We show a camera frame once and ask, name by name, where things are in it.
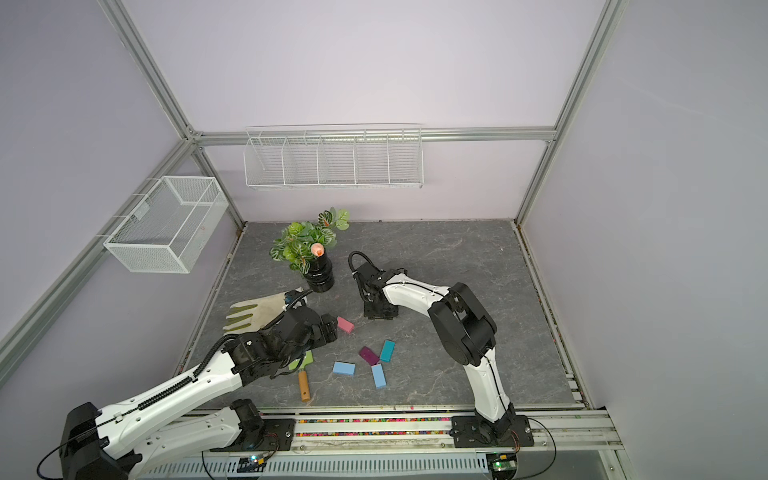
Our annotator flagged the green garden fork wooden handle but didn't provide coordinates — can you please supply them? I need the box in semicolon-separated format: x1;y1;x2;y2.
288;350;314;402

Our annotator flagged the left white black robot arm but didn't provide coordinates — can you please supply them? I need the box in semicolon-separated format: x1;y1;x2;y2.
56;304;338;479

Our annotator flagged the pink block left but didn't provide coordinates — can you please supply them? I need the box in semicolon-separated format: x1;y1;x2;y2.
337;317;355;334

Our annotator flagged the white wire basket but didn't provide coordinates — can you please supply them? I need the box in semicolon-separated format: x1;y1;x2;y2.
104;176;229;274

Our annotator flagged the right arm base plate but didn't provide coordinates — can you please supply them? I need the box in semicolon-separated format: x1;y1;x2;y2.
449;415;534;449

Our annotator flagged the green artificial plant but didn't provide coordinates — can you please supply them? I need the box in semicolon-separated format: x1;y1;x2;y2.
269;207;350;274

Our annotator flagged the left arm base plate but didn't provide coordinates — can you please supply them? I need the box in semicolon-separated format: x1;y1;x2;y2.
217;418;296;452

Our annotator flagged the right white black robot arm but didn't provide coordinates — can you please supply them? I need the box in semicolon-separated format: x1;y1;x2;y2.
351;262;516;437

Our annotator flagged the light blue block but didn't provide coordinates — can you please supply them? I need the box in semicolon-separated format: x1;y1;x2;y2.
371;364;387;389
332;362;356;376

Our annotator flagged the beige garden glove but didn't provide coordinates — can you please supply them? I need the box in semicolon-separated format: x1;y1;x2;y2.
222;287;304;334

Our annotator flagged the white slotted cable duct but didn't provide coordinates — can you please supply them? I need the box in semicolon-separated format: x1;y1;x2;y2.
142;452;491;479

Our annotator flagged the purple block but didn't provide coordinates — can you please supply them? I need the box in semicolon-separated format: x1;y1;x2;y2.
358;346;380;366

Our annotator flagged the teal block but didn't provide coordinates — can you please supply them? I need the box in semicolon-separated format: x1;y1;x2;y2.
379;340;396;363

